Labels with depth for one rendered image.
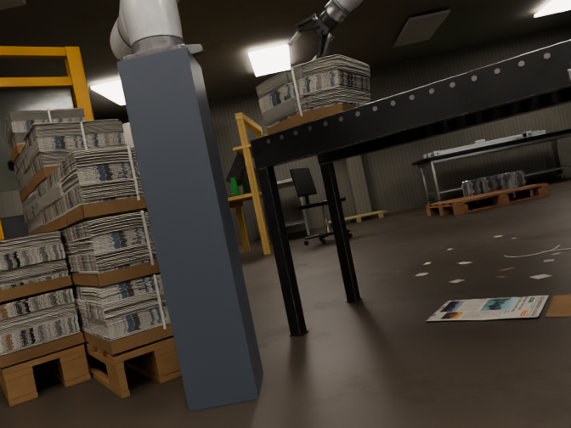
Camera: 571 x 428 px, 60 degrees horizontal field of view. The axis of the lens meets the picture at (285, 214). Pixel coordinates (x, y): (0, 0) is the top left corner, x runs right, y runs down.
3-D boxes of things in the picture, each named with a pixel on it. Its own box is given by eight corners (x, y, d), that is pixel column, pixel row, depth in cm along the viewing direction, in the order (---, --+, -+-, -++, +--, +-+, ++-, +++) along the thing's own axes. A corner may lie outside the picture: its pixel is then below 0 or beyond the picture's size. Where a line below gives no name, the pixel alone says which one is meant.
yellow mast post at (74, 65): (121, 318, 328) (65, 46, 326) (117, 318, 335) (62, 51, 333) (134, 315, 333) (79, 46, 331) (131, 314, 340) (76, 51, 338)
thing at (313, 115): (307, 121, 191) (305, 110, 191) (342, 124, 215) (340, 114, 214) (343, 115, 182) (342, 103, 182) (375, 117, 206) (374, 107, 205)
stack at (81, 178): (121, 399, 161) (69, 149, 160) (59, 352, 257) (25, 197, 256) (225, 359, 182) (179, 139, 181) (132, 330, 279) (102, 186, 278)
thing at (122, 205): (112, 356, 161) (81, 204, 160) (53, 325, 257) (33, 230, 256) (216, 322, 182) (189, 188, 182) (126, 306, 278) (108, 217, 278)
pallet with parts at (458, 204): (506, 198, 719) (501, 173, 719) (552, 194, 629) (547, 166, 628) (424, 216, 692) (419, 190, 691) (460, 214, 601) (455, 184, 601)
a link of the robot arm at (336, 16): (343, 9, 187) (332, 21, 190) (353, 14, 195) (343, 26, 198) (330, -7, 189) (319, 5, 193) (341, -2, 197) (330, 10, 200)
